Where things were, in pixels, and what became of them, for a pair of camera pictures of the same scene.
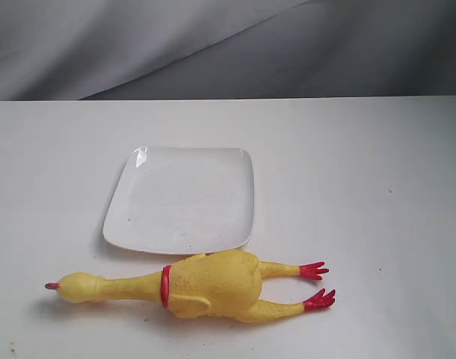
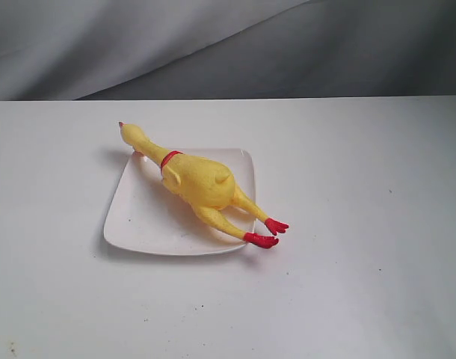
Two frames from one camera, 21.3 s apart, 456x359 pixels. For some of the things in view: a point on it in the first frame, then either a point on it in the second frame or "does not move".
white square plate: (182, 200) does not move
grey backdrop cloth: (134, 49) does not move
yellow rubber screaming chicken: (214, 284) -> (209, 188)
